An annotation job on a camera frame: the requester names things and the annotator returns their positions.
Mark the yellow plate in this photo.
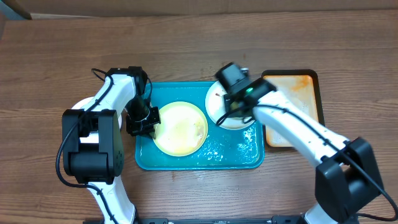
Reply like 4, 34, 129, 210
154, 101, 208, 157

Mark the white plate with sauce streak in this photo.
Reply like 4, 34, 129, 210
71, 96, 123, 130

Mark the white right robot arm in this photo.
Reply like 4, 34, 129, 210
216, 77, 385, 223

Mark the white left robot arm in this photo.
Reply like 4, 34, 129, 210
55, 66, 160, 223

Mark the black tray with soapy water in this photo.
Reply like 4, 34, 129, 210
261, 69, 326, 149

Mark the white plate with brown smears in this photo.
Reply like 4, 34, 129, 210
205, 81, 254, 130

